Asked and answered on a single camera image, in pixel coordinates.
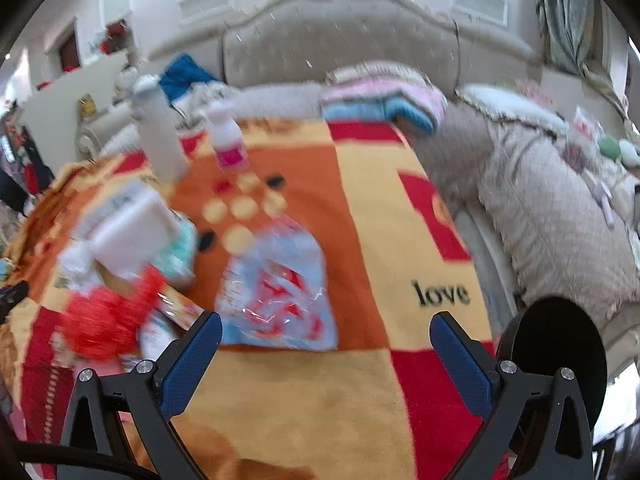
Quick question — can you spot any white cardboard box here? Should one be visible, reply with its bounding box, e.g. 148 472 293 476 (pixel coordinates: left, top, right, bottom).
95 194 181 278
72 182 146 241

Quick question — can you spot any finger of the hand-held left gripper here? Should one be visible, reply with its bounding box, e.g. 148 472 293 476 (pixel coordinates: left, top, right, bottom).
0 282 30 319

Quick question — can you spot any dark wooden chair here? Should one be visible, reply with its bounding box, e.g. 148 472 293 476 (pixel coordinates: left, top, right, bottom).
592 425 640 480

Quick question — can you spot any floral blue curtain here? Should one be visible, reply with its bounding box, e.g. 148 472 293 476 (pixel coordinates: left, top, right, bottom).
537 0 631 111

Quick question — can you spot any blue jacket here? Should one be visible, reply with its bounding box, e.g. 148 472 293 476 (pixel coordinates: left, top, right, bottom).
160 54 221 106

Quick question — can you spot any white lace-trimmed pillow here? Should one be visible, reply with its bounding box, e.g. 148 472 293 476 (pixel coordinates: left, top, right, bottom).
457 84 568 133

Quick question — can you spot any black trash bin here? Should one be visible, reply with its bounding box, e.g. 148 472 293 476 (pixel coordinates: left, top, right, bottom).
495 296 608 433

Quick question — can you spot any beige tufted sofa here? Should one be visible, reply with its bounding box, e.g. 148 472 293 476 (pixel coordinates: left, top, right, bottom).
75 0 640 341

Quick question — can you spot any small white bottle pink label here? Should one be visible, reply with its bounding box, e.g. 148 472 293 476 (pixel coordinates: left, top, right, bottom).
206 100 248 171

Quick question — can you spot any pink handled brush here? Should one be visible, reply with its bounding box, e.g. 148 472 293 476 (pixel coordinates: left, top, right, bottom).
592 180 618 228

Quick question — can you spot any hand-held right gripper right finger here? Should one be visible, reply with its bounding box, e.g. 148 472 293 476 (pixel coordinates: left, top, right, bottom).
430 311 596 480

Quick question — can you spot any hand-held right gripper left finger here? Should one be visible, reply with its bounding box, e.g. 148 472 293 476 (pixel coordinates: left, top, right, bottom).
56 311 223 480

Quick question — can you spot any tall white bottle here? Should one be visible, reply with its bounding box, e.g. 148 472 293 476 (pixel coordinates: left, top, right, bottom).
131 74 190 183

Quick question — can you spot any white garment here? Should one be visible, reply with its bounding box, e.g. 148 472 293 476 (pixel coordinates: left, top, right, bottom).
170 82 241 126

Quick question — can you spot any white tissue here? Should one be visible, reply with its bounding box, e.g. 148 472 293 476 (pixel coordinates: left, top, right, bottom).
57 242 101 291

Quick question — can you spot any teal packet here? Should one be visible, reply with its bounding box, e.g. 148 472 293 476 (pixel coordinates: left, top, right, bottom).
152 220 198 286

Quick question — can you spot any red wrapper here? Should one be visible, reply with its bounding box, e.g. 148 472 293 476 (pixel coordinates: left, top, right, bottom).
62 267 166 361

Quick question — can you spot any clear bag of snacks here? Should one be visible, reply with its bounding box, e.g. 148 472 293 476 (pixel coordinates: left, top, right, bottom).
570 107 603 146

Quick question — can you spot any clear plastic bag red print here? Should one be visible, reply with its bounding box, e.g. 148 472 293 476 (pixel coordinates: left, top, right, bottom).
215 215 338 351

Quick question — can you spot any printed orange red blanket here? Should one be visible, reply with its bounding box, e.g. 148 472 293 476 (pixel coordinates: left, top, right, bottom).
0 117 501 480

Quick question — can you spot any folded pink blue blanket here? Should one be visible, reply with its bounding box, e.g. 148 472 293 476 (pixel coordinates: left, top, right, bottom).
320 60 448 133

